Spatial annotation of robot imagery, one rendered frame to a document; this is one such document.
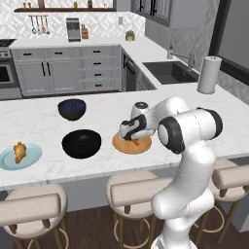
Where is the grey base cupboards run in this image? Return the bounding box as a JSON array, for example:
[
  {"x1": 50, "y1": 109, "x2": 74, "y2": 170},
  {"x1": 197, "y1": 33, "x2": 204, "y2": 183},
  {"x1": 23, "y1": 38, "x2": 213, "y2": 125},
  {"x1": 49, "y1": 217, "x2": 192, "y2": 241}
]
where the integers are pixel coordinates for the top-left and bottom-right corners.
[{"x1": 10, "y1": 45, "x2": 123, "y2": 97}]

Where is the black bowl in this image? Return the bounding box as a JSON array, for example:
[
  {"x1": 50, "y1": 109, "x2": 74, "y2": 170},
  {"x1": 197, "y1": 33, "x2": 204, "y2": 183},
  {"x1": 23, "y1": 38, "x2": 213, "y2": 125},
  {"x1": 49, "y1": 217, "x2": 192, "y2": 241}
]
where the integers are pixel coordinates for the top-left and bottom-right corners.
[{"x1": 61, "y1": 128, "x2": 103, "y2": 160}]

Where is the silver coffee machine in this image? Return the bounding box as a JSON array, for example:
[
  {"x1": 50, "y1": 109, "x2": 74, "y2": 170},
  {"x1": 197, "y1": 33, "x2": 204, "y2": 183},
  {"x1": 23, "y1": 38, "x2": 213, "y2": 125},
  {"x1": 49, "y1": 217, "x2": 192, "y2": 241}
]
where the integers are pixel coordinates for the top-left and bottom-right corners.
[{"x1": 65, "y1": 17, "x2": 83, "y2": 44}]

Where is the black framed window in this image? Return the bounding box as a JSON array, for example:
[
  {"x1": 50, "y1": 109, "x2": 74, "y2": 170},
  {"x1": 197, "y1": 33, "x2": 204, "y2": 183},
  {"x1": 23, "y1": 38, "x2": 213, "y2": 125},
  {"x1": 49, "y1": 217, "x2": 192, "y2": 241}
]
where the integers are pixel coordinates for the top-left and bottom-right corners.
[{"x1": 208, "y1": 0, "x2": 249, "y2": 87}]

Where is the beige round bar stool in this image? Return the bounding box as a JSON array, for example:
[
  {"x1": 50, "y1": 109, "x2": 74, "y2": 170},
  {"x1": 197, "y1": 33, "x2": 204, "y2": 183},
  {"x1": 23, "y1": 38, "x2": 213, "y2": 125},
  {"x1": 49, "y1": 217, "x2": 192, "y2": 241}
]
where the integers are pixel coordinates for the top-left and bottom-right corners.
[
  {"x1": 194, "y1": 158, "x2": 249, "y2": 245},
  {"x1": 0, "y1": 183, "x2": 70, "y2": 249},
  {"x1": 105, "y1": 170, "x2": 177, "y2": 249}
]

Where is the dark dishwasher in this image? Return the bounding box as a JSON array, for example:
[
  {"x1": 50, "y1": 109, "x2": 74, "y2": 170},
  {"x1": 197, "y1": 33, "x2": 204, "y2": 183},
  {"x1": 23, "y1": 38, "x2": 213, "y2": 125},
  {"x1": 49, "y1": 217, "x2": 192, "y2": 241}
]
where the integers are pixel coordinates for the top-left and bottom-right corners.
[{"x1": 122, "y1": 53, "x2": 140, "y2": 92}]

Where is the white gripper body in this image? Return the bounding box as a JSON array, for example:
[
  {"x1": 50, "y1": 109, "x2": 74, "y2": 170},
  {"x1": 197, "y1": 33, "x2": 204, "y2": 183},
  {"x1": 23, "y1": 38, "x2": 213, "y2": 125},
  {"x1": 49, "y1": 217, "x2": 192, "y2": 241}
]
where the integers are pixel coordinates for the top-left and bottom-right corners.
[{"x1": 118, "y1": 127, "x2": 138, "y2": 142}]

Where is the white paper towel roll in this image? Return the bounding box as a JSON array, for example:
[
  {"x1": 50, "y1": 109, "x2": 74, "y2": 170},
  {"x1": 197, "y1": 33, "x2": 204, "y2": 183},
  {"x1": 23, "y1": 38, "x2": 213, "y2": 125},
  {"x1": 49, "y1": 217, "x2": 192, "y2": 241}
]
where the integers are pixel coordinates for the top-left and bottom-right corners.
[{"x1": 196, "y1": 55, "x2": 224, "y2": 95}]

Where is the dark blue patterned bowl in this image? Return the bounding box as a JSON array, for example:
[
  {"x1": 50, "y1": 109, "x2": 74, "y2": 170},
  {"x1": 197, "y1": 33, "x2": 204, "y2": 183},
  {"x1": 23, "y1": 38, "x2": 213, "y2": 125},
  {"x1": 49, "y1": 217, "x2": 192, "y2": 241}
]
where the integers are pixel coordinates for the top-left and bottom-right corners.
[{"x1": 57, "y1": 98, "x2": 88, "y2": 122}]

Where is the light blue plate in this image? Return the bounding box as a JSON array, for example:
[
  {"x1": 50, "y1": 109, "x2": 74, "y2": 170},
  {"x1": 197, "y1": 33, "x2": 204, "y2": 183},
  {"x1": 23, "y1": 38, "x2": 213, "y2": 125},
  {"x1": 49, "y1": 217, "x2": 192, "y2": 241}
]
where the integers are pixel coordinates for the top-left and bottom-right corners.
[{"x1": 0, "y1": 142, "x2": 44, "y2": 171}]

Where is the dark wooden wall shelf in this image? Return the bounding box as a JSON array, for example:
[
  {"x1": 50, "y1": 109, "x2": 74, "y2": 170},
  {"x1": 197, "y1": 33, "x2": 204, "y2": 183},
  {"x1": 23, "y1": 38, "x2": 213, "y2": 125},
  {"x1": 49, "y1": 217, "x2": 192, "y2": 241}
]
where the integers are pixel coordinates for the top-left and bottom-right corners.
[{"x1": 14, "y1": 7, "x2": 118, "y2": 14}]

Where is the wooden knife block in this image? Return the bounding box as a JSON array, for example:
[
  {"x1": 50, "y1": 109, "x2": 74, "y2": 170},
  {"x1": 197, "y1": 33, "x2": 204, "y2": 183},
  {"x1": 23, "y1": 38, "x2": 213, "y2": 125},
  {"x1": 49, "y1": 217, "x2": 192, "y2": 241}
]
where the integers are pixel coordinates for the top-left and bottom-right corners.
[{"x1": 80, "y1": 23, "x2": 89, "y2": 41}]

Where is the dark sink basin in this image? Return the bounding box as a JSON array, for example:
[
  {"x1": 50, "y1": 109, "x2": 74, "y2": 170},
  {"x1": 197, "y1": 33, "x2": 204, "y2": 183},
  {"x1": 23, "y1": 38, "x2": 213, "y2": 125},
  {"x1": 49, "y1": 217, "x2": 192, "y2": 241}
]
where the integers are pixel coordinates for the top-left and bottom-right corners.
[{"x1": 142, "y1": 60, "x2": 200, "y2": 87}]

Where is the orange wooden plate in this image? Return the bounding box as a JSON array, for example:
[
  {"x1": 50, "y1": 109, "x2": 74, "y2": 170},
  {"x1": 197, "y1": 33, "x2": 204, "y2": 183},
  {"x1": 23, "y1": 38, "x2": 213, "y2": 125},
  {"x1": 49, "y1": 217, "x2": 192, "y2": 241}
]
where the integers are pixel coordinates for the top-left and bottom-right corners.
[{"x1": 112, "y1": 130, "x2": 154, "y2": 156}]

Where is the rail with hanging utensils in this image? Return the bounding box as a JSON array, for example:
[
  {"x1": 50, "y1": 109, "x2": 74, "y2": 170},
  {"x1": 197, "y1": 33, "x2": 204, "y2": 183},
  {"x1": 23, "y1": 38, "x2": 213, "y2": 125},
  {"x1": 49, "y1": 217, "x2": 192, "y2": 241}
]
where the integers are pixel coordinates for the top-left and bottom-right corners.
[{"x1": 27, "y1": 14, "x2": 52, "y2": 36}]

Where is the grey wall cupboard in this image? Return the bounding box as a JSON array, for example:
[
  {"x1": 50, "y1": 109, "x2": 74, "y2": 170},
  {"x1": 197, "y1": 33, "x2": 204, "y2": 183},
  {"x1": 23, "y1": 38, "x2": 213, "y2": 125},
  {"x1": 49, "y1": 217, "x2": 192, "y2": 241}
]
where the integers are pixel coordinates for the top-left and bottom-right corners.
[{"x1": 130, "y1": 0, "x2": 173, "y2": 28}]

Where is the silver tap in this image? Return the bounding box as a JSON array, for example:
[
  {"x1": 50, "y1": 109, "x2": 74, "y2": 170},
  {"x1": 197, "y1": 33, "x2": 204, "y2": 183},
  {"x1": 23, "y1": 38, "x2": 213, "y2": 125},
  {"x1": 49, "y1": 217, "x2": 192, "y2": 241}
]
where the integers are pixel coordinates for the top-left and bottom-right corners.
[{"x1": 166, "y1": 45, "x2": 196, "y2": 73}]

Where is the steel oven with hob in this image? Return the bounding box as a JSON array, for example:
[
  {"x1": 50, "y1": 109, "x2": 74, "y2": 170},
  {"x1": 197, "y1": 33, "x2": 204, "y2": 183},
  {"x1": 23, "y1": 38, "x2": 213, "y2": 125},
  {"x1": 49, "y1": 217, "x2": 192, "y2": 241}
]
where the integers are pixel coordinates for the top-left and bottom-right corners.
[{"x1": 0, "y1": 38, "x2": 23, "y2": 100}]

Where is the chicken drumstick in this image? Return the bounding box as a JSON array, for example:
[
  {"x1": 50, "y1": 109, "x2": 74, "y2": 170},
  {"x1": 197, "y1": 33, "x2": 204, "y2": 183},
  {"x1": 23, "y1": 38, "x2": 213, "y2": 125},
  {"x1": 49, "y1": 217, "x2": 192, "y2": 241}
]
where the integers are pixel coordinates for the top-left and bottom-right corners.
[{"x1": 13, "y1": 141, "x2": 28, "y2": 164}]

